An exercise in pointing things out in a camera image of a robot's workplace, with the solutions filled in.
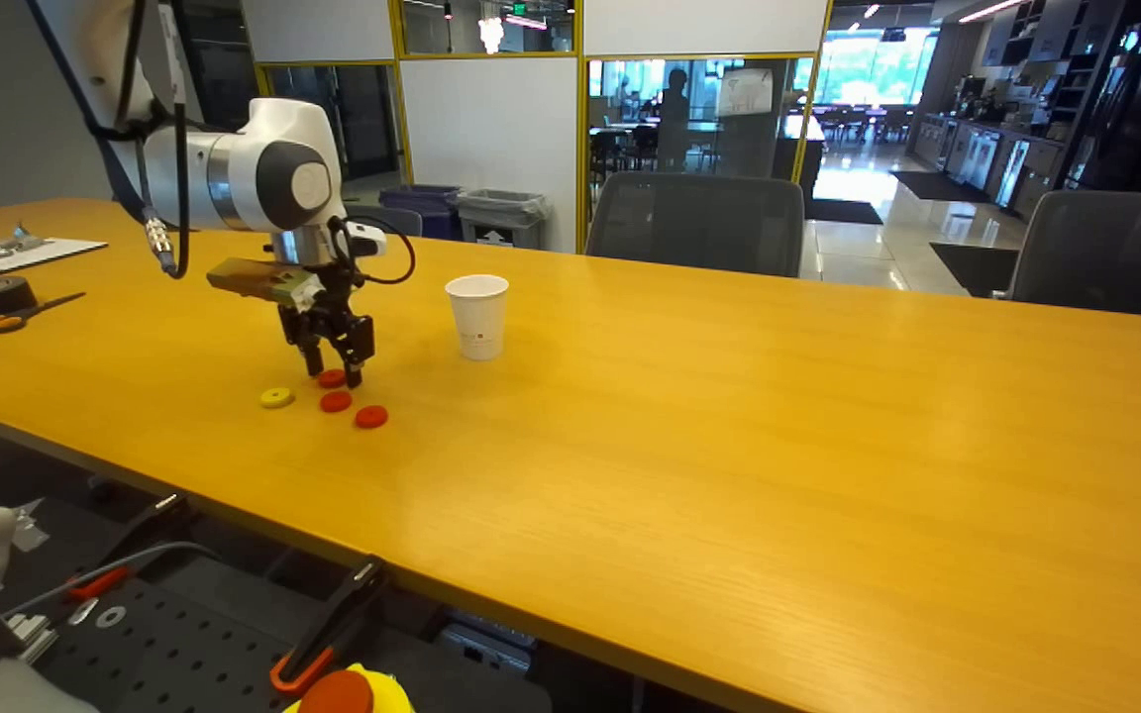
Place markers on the white paper sheet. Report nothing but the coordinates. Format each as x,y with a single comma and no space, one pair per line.
49,256

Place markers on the white paper cup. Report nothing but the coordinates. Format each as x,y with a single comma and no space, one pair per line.
477,322

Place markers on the wooden camera mount plate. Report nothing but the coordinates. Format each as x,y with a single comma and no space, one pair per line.
247,280

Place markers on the wide white wall panel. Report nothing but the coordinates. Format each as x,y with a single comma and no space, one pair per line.
701,26

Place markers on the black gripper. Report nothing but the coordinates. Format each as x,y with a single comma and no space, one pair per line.
322,310

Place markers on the blue plastic box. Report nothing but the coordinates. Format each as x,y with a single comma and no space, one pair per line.
486,647

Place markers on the black orange clamp tool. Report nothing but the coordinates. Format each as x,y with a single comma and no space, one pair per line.
327,632

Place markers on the yellow emergency stop button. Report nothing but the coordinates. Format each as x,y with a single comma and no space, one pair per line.
352,690

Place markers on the black perforated mounting board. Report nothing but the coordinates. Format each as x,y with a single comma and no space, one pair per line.
186,647

